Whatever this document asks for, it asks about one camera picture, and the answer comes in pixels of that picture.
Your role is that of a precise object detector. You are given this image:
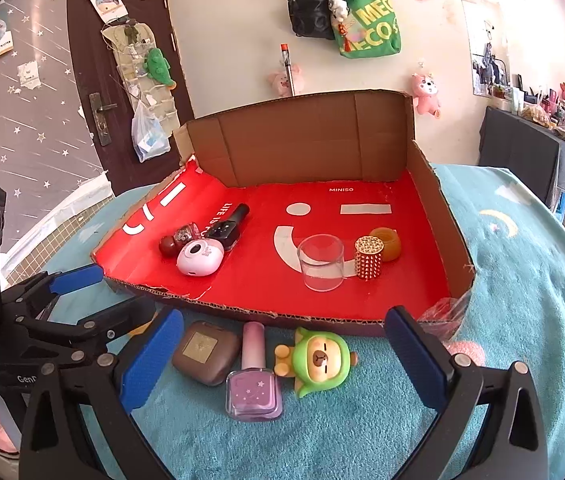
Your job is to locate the orange-tipped stick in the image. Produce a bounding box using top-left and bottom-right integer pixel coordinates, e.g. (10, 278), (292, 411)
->
(280, 44), (295, 96)

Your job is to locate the red-lined cardboard box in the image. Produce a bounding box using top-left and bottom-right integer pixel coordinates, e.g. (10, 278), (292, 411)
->
(92, 90), (475, 336)

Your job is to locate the beige hanging door organizer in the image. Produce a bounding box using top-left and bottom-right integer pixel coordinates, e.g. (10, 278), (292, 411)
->
(101, 23), (180, 136)

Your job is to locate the purple nail polish bottle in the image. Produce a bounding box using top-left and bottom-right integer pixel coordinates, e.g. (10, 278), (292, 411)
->
(226, 322), (282, 422)

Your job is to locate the teal blanket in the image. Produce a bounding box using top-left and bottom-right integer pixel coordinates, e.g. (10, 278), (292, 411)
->
(41, 162), (565, 480)

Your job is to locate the white plastic bag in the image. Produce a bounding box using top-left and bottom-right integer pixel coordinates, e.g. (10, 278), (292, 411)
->
(132, 101), (171, 164)

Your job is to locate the brown compact case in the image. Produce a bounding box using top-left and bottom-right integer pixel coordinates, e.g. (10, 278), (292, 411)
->
(172, 321), (241, 387)

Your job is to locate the wall mirror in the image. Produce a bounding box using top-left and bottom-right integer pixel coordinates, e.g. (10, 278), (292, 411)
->
(462, 0), (510, 96)

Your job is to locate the pink pig plush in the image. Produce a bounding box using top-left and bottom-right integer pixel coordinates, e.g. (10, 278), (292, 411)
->
(268, 63), (305, 98)

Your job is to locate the gold studded cylinder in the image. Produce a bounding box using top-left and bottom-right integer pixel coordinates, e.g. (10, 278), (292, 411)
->
(354, 235), (384, 281)

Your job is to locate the green tote bag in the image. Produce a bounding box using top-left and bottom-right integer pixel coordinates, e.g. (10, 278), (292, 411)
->
(329, 0), (401, 58)

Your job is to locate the green plush toy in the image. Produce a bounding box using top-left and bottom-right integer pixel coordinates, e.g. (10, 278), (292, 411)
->
(144, 48), (177, 90)

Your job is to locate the glittery perfume bottle red cap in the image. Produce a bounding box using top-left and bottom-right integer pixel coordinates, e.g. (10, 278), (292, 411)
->
(159, 222), (201, 258)

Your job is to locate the pink plush on wall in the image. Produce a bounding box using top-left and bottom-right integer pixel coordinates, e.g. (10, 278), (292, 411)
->
(411, 73), (441, 118)

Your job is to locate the black side table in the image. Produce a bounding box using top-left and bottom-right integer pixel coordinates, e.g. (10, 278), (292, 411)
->
(479, 106), (565, 209)

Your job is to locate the black smartwatch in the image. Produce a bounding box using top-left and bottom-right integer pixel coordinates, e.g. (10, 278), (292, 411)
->
(204, 203), (250, 252)

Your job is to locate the photo card on door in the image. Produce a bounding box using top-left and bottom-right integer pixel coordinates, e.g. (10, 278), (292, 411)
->
(89, 0), (128, 25)

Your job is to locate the black backpack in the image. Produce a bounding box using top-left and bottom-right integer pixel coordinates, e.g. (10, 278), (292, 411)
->
(287, 0), (334, 40)

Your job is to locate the white pink round case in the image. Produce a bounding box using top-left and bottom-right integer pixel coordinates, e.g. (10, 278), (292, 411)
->
(176, 238), (225, 278)

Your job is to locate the amber round holder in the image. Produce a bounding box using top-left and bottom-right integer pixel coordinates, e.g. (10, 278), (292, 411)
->
(370, 228), (401, 262)

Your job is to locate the green hooded bear figurine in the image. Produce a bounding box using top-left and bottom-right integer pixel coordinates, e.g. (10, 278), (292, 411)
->
(274, 327), (359, 399)

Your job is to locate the clear glass cup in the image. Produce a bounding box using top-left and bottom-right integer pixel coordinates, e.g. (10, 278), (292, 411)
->
(297, 234), (344, 292)

